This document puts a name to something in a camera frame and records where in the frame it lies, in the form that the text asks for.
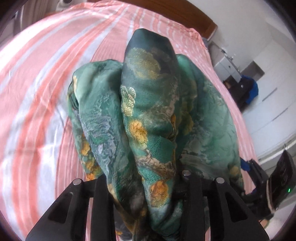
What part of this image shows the green floral patterned jacket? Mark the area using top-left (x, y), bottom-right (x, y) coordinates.
top-left (67, 29), bottom-right (243, 240)

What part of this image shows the chair with dark blue clothes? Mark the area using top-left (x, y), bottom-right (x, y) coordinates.
top-left (223, 75), bottom-right (259, 111)

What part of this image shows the pink white striped bed sheet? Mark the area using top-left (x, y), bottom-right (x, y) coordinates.
top-left (1, 1), bottom-right (256, 240)

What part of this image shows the white bedside drawer cabinet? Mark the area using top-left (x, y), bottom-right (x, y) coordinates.
top-left (214, 47), bottom-right (241, 82)

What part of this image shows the brown wooden headboard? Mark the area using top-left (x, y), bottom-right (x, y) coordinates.
top-left (87, 0), bottom-right (218, 40)

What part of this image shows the beige curtain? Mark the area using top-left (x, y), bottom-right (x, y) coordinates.
top-left (14, 0), bottom-right (59, 31)

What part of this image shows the small white desk fan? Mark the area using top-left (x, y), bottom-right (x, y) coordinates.
top-left (56, 0), bottom-right (74, 11)

